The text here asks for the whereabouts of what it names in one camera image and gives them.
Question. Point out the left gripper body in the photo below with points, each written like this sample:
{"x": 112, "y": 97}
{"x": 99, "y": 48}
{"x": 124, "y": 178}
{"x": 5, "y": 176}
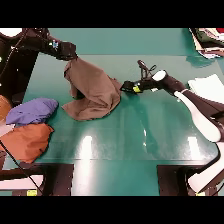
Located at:
{"x": 66, "y": 50}

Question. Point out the pale grey garment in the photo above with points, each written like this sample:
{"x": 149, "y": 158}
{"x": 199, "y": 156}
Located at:
{"x": 6, "y": 129}

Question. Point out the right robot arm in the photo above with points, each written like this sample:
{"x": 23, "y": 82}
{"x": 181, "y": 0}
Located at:
{"x": 200, "y": 111}

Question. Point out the tan garment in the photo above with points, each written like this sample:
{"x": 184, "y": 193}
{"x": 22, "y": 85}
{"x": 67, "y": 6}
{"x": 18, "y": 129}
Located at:
{"x": 4, "y": 107}

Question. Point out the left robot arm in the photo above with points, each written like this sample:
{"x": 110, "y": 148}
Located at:
{"x": 31, "y": 41}

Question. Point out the heap of clothes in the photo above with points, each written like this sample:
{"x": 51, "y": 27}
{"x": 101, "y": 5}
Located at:
{"x": 209, "y": 40}

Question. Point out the orange garment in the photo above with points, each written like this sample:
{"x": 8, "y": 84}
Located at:
{"x": 26, "y": 141}

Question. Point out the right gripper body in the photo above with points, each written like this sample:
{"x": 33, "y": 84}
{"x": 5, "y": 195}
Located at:
{"x": 130, "y": 87}

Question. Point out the white garment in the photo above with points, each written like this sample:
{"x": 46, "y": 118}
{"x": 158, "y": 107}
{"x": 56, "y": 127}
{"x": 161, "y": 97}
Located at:
{"x": 207, "y": 87}

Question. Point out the purple garment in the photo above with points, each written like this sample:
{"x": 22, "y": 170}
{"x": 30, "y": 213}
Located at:
{"x": 31, "y": 111}

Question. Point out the brown garment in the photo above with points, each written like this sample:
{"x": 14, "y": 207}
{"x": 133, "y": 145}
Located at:
{"x": 95, "y": 91}

